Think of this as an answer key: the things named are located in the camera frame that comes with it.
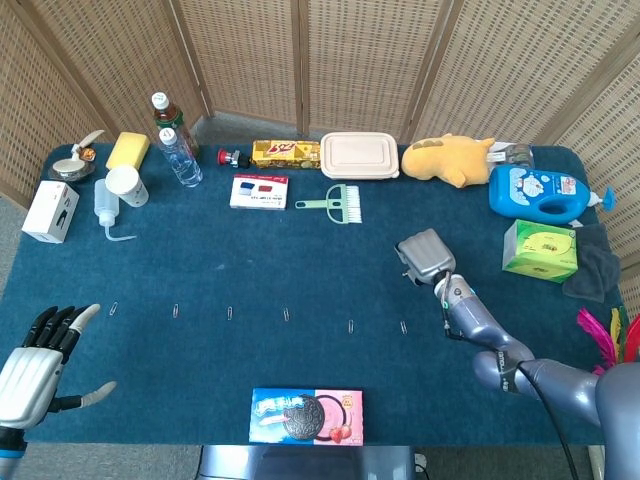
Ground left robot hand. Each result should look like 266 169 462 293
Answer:
0 303 117 430

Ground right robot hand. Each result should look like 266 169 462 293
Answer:
396 228 457 286

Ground yellow plush toy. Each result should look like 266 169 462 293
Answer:
401 133 496 190

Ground green tissue box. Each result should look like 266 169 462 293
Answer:
502 218 580 285

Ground beige lidded lunch box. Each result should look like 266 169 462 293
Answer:
319 131 401 180

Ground blue detergent bottle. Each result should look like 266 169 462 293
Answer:
488 164 617 226

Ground clear plastic packet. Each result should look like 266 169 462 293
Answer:
487 142 535 169

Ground dark grey cloth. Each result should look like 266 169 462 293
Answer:
562 223 622 304

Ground white product box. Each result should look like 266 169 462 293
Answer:
21 180 80 245

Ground yellow biscuit pack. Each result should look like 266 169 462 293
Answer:
251 139 322 170

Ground blue velvet table cloth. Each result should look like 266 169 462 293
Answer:
0 143 626 446

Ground white box red blue print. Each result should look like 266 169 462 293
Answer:
229 173 290 211

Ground colourful feather shuttlecock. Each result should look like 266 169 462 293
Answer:
577 305 640 376

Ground translucent squeeze wash bottle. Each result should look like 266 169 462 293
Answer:
93 178 138 243

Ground Oreo strawberry cookie box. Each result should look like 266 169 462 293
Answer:
248 387 365 446

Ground wicker folding screen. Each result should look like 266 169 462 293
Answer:
0 0 640 321

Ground round metal tin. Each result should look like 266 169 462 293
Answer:
48 158 96 182

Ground white paper cup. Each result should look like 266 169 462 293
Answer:
104 164 150 208

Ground red emergency stop button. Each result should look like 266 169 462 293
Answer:
216 147 250 169

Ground grey robot torso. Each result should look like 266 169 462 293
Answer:
197 443 416 480

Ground yellow sponge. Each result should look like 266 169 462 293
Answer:
105 131 151 172

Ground clear plastic water bottle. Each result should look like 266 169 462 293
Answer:
158 127 204 189

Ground green label tea bottle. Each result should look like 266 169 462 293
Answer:
151 91 200 159

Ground green handle white brush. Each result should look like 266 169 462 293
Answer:
294 183 363 226

